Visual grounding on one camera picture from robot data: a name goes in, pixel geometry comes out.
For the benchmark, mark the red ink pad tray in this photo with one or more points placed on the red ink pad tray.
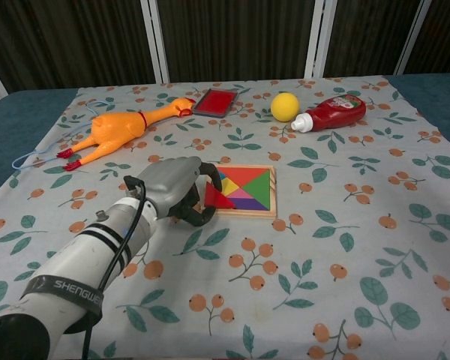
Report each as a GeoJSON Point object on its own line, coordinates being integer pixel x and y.
{"type": "Point", "coordinates": [214, 102]}

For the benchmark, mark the blue small tangram triangle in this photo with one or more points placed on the blue small tangram triangle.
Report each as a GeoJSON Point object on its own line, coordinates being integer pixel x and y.
{"type": "Point", "coordinates": [222, 175]}

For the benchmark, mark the wooden tangram puzzle tray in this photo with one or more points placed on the wooden tangram puzzle tray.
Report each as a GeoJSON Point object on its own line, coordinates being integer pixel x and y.
{"type": "Point", "coordinates": [272, 195]}

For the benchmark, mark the red triangle puzzle piece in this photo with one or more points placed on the red triangle puzzle piece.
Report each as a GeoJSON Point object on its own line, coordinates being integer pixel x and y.
{"type": "Point", "coordinates": [217, 198]}

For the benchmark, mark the floral printed tablecloth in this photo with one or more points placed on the floral printed tablecloth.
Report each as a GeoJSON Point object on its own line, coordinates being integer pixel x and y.
{"type": "Point", "coordinates": [322, 225]}

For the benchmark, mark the red ketchup bottle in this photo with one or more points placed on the red ketchup bottle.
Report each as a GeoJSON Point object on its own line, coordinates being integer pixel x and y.
{"type": "Point", "coordinates": [333, 112]}

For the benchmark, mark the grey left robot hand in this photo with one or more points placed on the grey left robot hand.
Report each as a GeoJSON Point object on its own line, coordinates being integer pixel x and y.
{"type": "Point", "coordinates": [168, 183]}

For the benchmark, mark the green large tangram triangle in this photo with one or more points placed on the green large tangram triangle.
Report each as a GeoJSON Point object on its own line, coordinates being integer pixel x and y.
{"type": "Point", "coordinates": [258, 189]}

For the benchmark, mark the purple parallelogram tangram piece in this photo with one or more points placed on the purple parallelogram tangram piece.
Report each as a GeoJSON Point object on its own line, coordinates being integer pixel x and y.
{"type": "Point", "coordinates": [249, 203]}

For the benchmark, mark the orange rubber chicken toy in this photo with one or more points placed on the orange rubber chicken toy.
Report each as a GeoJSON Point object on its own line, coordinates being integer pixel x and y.
{"type": "Point", "coordinates": [112, 129]}

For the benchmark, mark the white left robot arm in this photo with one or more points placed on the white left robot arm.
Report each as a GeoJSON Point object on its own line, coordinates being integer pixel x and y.
{"type": "Point", "coordinates": [82, 273]}

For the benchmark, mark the yellow square tangram piece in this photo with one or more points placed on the yellow square tangram piece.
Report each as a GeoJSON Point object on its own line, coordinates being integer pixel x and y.
{"type": "Point", "coordinates": [230, 186]}

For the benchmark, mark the orange-red large tangram triangle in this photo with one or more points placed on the orange-red large tangram triangle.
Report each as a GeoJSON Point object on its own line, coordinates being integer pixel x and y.
{"type": "Point", "coordinates": [243, 175]}

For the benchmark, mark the pink small tangram triangle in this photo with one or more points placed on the pink small tangram triangle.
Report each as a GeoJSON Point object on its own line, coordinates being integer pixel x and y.
{"type": "Point", "coordinates": [243, 193]}

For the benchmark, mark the yellow foam ball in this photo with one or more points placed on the yellow foam ball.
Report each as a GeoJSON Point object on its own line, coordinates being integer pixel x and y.
{"type": "Point", "coordinates": [284, 107]}

